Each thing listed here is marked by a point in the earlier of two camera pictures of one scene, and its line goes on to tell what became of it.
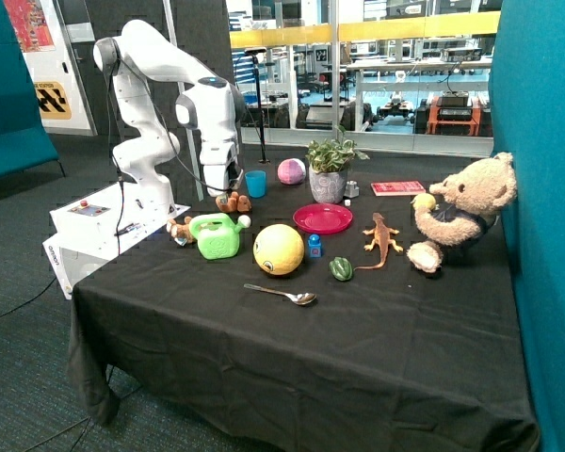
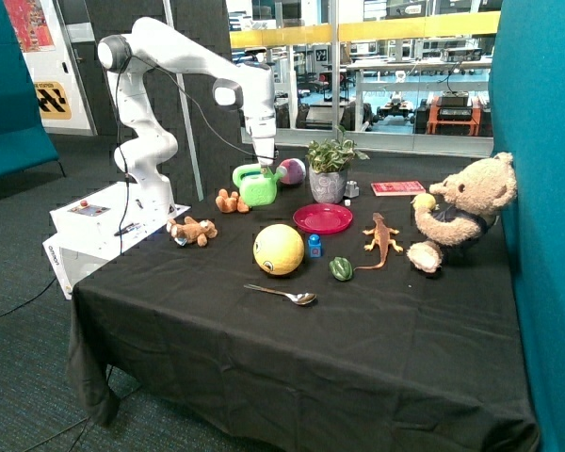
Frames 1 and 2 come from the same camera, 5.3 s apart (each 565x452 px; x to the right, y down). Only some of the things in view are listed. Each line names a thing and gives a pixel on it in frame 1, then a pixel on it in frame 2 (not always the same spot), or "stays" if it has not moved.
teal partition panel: x=537 y=118 stays
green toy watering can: x=217 y=234 → x=258 y=184
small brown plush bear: x=180 y=230 stays
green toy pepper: x=341 y=268 stays
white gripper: x=221 y=169 → x=263 y=132
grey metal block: x=351 y=189 stays
